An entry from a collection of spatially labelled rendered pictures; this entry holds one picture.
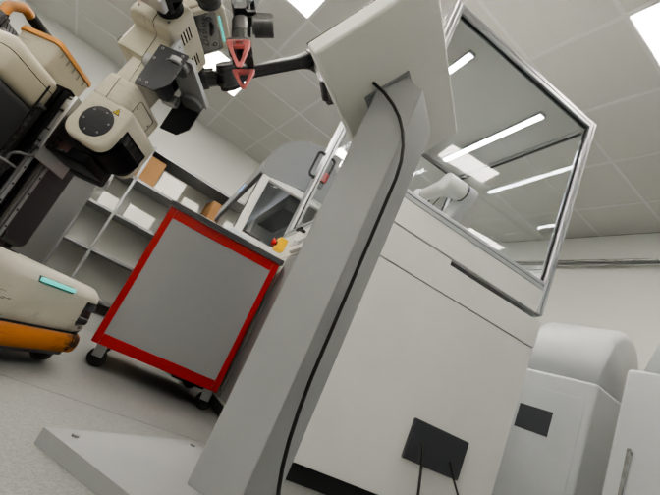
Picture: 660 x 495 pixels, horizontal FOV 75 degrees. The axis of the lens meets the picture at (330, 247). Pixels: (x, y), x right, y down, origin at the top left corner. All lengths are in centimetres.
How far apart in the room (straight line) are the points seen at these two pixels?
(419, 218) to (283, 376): 99
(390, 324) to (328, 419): 39
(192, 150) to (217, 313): 449
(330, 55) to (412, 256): 86
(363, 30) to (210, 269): 131
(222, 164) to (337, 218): 550
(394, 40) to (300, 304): 65
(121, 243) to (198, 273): 402
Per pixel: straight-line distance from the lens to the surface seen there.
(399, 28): 112
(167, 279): 201
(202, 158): 635
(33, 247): 219
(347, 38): 106
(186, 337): 202
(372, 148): 104
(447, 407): 177
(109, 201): 560
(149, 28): 172
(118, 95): 156
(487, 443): 193
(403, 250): 163
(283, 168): 296
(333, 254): 92
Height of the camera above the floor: 30
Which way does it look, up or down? 17 degrees up
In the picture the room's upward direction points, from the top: 25 degrees clockwise
